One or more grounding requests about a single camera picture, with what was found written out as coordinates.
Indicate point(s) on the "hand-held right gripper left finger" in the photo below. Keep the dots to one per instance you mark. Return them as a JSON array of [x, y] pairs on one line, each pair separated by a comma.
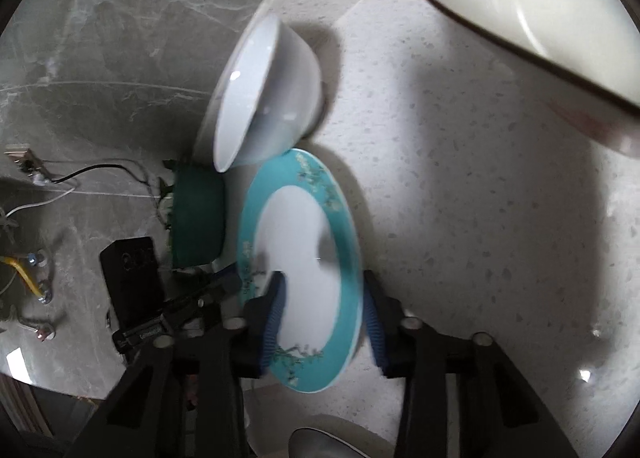
[[274, 310]]

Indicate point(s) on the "teal plastic basin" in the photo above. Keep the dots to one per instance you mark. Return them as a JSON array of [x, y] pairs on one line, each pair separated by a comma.
[[197, 218]]

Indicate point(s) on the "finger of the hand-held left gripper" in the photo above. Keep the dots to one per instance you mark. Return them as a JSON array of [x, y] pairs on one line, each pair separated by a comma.
[[225, 280]]

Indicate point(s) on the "wall socket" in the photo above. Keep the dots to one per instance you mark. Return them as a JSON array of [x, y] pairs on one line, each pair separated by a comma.
[[20, 156]]

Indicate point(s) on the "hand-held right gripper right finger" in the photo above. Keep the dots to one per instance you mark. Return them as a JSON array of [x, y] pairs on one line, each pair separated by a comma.
[[373, 325]]

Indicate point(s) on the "teal floral plate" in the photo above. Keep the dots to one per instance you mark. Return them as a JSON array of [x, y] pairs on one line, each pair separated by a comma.
[[300, 238]]

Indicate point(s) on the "plain white bowl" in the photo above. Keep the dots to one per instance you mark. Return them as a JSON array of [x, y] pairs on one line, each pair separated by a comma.
[[280, 87]]

